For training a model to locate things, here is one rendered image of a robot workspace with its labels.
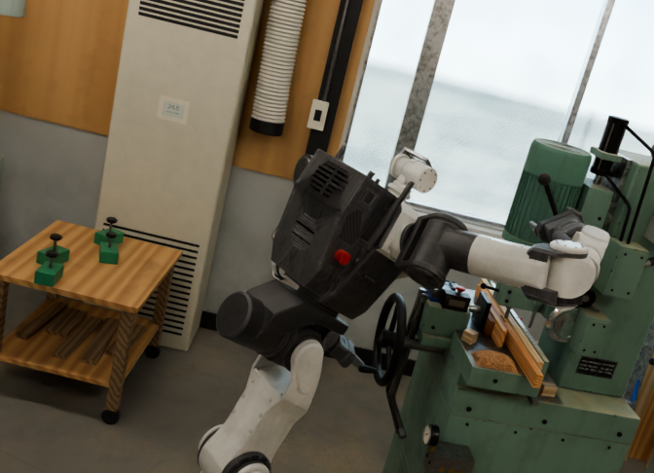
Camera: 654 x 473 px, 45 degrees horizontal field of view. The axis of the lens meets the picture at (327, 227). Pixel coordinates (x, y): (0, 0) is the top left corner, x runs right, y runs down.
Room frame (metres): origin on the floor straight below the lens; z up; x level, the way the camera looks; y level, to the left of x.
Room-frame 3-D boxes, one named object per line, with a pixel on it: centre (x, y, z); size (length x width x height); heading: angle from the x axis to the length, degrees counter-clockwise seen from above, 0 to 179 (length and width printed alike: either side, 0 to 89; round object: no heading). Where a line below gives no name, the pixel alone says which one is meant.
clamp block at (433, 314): (2.28, -0.41, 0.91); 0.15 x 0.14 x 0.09; 9
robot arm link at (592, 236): (1.78, -0.60, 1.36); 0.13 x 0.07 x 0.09; 161
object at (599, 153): (2.31, -0.74, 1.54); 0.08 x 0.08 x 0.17; 9
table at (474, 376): (2.30, -0.49, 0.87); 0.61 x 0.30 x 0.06; 9
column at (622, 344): (2.33, -0.89, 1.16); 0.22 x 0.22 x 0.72; 9
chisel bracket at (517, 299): (2.29, -0.62, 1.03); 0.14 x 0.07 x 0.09; 99
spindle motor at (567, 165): (2.29, -0.60, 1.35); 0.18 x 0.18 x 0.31
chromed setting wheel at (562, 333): (2.18, -0.75, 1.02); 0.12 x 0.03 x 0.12; 99
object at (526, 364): (2.26, -0.61, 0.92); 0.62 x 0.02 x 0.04; 9
